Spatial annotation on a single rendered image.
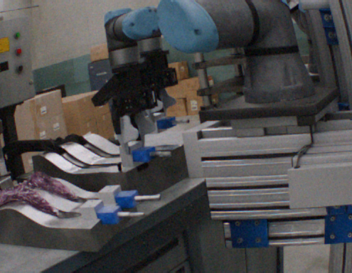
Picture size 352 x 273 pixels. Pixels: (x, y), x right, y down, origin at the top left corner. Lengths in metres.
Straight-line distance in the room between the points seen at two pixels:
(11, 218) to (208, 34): 0.59
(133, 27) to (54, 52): 9.11
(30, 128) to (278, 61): 4.48
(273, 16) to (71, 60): 9.07
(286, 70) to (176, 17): 0.22
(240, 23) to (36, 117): 4.47
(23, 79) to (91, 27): 7.45
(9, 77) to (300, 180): 1.51
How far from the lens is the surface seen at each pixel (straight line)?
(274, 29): 0.92
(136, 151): 1.28
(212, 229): 1.58
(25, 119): 5.30
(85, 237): 1.01
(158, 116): 1.59
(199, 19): 0.83
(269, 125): 0.93
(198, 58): 5.54
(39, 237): 1.07
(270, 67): 0.92
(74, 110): 6.01
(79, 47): 9.75
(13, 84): 2.10
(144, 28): 1.13
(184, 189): 1.35
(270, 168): 0.96
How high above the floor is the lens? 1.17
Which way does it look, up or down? 10 degrees down
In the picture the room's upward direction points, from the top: 10 degrees counter-clockwise
